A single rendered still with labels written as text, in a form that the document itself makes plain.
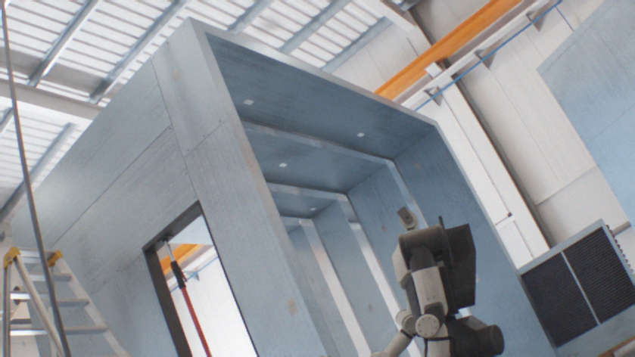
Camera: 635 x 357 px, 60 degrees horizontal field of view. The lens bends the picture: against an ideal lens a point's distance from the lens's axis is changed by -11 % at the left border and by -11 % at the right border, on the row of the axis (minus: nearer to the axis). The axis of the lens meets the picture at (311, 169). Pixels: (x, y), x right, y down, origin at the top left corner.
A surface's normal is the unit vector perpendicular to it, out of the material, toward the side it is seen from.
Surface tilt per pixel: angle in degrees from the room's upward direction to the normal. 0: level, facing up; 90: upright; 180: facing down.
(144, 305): 90
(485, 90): 90
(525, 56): 90
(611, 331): 90
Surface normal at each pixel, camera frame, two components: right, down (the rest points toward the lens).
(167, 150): -0.59, -0.12
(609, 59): -0.80, 0.07
